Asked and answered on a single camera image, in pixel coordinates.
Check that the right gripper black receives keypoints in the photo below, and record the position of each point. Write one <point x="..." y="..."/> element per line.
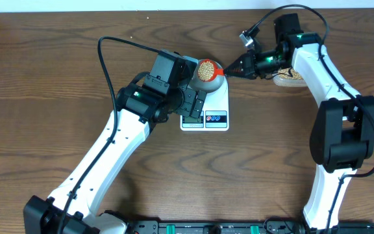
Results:
<point x="248" y="59"/>

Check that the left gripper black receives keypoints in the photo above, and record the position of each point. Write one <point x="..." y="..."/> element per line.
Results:
<point x="188" y="95"/>

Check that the red measuring scoop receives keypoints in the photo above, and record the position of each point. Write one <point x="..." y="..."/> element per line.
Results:
<point x="208" y="70"/>

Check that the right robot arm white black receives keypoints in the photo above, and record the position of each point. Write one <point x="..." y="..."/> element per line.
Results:
<point x="342" y="138"/>

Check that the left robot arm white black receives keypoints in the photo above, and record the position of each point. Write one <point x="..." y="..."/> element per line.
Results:
<point x="147" y="100"/>

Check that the grey bowl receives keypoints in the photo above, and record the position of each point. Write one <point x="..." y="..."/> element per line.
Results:
<point x="207" y="87"/>

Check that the white digital kitchen scale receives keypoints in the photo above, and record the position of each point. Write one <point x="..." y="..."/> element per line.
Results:
<point x="215" y="112"/>

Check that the clear container of soybeans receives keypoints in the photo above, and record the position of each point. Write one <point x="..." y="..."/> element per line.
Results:
<point x="288" y="78"/>

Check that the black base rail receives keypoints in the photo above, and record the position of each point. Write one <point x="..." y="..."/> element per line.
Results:
<point x="266" y="227"/>

